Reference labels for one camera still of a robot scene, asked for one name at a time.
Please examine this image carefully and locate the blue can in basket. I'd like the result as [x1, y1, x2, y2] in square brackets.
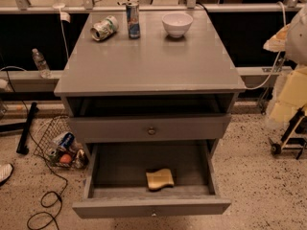
[58, 132, 75, 151]

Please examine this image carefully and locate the white ceramic bowl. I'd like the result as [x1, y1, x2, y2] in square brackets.
[162, 12, 194, 38]

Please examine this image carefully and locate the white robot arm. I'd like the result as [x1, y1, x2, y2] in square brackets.
[263, 4, 307, 65]

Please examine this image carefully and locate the crushed green soda can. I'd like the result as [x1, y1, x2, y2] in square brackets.
[90, 15, 119, 41]

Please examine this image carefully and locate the metal railing frame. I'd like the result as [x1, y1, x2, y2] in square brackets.
[0, 0, 307, 15]

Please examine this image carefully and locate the white cable left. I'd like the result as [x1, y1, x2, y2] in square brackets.
[47, 0, 72, 61]

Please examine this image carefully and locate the grey wooden drawer cabinet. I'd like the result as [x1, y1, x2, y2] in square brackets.
[53, 9, 248, 146]

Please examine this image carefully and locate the closed grey drawer with knob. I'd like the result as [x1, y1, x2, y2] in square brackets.
[69, 114, 231, 144]

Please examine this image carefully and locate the yellow sponge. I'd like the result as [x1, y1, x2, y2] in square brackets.
[146, 169, 175, 191]

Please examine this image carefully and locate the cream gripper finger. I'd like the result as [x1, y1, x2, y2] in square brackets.
[263, 24, 290, 53]

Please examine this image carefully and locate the black cable on floor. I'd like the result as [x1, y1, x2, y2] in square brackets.
[0, 66, 69, 230]

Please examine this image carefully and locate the clear plastic water bottle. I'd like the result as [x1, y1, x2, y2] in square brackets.
[32, 48, 52, 79]

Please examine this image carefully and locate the white shoe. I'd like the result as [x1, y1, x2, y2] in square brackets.
[0, 164, 13, 186]

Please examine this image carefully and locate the open grey bottom drawer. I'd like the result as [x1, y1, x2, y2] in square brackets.
[73, 141, 231, 219]

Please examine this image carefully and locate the wheeled cart base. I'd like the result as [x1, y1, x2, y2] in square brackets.
[269, 105, 307, 160]

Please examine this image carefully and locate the orange fruit in basket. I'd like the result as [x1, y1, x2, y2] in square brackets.
[59, 154, 72, 164]

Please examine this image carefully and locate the wire basket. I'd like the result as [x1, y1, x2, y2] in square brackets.
[35, 116, 88, 169]

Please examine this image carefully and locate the upright blue energy drink can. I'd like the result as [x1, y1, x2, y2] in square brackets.
[126, 2, 140, 39]

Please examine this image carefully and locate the black bar on floor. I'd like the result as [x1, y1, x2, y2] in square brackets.
[16, 103, 38, 155]

